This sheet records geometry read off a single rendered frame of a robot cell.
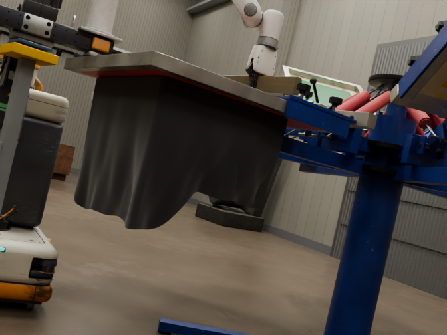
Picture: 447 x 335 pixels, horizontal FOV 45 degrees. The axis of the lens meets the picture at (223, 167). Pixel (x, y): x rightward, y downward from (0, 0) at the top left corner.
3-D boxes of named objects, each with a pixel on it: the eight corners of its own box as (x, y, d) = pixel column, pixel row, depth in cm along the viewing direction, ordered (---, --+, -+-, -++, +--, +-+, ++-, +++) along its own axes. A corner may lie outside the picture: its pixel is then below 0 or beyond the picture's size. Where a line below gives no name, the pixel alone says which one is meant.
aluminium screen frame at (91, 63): (151, 65, 135) (154, 50, 135) (63, 68, 180) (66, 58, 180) (346, 134, 184) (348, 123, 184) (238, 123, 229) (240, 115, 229)
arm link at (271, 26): (243, 1, 193) (245, 10, 203) (237, 30, 193) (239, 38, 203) (285, 9, 191) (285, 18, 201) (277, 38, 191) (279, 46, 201)
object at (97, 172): (129, 231, 145) (165, 76, 145) (66, 201, 180) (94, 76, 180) (139, 232, 146) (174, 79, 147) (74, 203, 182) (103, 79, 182)
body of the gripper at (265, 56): (269, 49, 201) (263, 78, 201) (249, 40, 195) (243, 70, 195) (283, 48, 196) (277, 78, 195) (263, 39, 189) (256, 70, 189)
